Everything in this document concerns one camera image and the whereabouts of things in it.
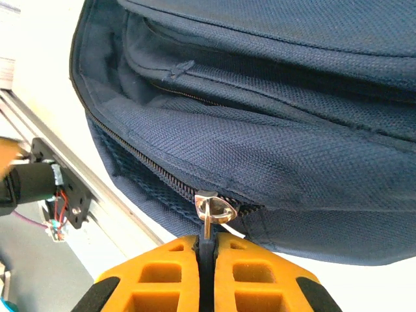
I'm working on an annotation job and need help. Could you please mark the metal zipper pull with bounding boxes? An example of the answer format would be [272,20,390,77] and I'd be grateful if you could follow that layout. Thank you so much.
[194,190,240,243]

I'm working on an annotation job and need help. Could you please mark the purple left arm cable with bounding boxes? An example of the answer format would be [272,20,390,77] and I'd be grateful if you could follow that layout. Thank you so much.
[12,209,48,230]

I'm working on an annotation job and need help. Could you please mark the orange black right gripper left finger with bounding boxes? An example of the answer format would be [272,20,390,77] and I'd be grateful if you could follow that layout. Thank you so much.
[71,235,201,312]

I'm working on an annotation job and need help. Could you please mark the aluminium frame rails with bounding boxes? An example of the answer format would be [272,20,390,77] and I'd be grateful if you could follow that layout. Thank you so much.
[0,89,166,248]

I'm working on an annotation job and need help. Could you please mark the navy blue backpack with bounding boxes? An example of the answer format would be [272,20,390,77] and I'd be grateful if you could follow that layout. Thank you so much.
[68,0,416,267]

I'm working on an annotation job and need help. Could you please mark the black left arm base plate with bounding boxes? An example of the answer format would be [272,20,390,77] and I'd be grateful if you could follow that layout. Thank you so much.
[31,136,92,230]

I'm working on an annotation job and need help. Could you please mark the black connector with red wires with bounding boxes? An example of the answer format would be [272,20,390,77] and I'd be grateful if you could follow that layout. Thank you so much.
[45,190,71,243]

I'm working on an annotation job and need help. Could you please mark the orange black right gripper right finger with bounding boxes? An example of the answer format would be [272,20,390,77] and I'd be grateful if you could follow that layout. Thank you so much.
[213,232,342,312]

